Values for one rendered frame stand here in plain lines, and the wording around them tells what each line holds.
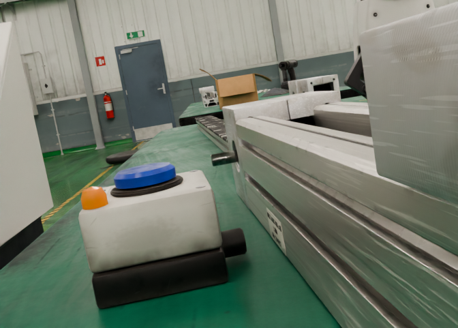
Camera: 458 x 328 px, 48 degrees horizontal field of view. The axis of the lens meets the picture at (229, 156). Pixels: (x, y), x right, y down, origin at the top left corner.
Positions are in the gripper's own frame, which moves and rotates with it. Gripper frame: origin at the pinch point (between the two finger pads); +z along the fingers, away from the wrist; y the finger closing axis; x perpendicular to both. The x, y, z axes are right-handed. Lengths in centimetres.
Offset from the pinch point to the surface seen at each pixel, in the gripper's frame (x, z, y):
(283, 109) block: 16.8, -4.7, 19.5
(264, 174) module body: 27.5, -1.1, 24.0
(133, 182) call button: 30.7, -2.8, 32.6
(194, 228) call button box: 32.8, 0.3, 29.5
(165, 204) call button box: 32.8, -1.5, 30.9
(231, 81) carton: -195, -9, -5
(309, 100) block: 16.8, -5.1, 17.0
